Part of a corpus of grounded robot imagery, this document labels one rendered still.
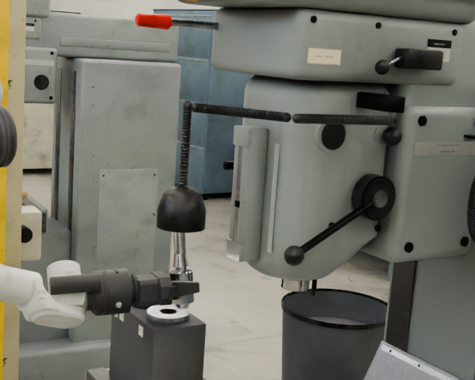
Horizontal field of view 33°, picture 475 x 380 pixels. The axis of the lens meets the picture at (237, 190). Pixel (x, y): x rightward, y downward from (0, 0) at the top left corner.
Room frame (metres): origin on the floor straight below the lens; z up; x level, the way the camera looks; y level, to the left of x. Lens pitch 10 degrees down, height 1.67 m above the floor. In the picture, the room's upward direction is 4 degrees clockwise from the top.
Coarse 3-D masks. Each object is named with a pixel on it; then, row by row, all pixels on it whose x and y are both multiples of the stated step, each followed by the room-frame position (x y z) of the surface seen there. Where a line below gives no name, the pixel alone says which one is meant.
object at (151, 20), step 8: (136, 16) 1.25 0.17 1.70; (144, 16) 1.25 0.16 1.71; (152, 16) 1.26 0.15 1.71; (160, 16) 1.26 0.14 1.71; (168, 16) 1.27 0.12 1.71; (136, 24) 1.26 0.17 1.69; (144, 24) 1.25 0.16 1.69; (152, 24) 1.26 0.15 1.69; (160, 24) 1.26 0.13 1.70; (168, 24) 1.27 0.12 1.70; (176, 24) 1.28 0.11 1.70; (184, 24) 1.29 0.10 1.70; (192, 24) 1.30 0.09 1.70; (200, 24) 1.30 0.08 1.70; (208, 24) 1.31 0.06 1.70; (216, 24) 1.32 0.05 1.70
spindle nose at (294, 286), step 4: (284, 280) 1.30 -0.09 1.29; (288, 280) 1.29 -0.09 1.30; (292, 280) 1.29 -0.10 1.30; (284, 284) 1.30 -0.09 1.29; (288, 284) 1.29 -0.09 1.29; (292, 284) 1.29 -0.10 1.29; (296, 284) 1.29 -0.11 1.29; (300, 284) 1.29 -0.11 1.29; (304, 284) 1.29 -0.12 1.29; (308, 284) 1.30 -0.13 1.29; (284, 288) 1.30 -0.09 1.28; (288, 288) 1.29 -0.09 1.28; (292, 288) 1.29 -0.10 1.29; (296, 288) 1.29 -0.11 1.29; (300, 288) 1.29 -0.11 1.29; (304, 288) 1.29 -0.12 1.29; (308, 288) 1.30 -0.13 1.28
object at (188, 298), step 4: (192, 276) 1.59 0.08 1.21; (172, 280) 1.57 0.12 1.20; (176, 280) 1.57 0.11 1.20; (180, 280) 1.57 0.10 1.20; (184, 280) 1.57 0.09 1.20; (188, 280) 1.57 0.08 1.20; (192, 280) 1.58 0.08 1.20; (180, 296) 1.56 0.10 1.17; (184, 296) 1.56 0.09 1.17; (188, 296) 1.57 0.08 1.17; (192, 296) 1.58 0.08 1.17; (176, 300) 1.56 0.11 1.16; (180, 300) 1.56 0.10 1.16; (184, 300) 1.56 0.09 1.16; (188, 300) 1.57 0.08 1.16; (192, 300) 1.58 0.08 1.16; (176, 304) 1.56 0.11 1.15; (180, 304) 1.56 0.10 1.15; (184, 304) 1.56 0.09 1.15
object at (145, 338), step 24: (144, 312) 1.64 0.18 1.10; (168, 312) 1.64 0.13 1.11; (120, 336) 1.68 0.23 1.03; (144, 336) 1.57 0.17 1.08; (168, 336) 1.55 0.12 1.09; (192, 336) 1.58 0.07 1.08; (120, 360) 1.67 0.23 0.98; (144, 360) 1.57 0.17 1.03; (168, 360) 1.56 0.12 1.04; (192, 360) 1.59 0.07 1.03
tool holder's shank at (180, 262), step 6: (174, 234) 1.59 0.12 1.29; (180, 234) 1.59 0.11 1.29; (174, 240) 1.59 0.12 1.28; (180, 240) 1.59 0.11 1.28; (174, 246) 1.59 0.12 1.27; (180, 246) 1.59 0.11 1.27; (174, 252) 1.59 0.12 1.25; (180, 252) 1.58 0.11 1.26; (174, 258) 1.59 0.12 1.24; (180, 258) 1.58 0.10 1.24; (186, 258) 1.59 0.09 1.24; (174, 264) 1.58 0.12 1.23; (180, 264) 1.58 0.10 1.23; (186, 264) 1.59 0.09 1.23; (180, 270) 1.58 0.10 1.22; (186, 270) 1.59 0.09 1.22
